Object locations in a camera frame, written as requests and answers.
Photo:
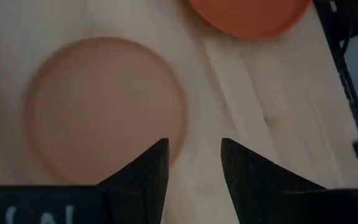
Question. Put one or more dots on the black aluminium table frame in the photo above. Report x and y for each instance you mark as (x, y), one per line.
(350, 90)

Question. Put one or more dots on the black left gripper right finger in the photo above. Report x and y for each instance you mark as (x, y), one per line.
(253, 186)

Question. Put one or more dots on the peach plate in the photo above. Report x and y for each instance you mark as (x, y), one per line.
(104, 105)

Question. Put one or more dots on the orange plate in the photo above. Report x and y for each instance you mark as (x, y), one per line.
(250, 15)

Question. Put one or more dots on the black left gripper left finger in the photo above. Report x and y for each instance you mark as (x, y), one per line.
(141, 186)

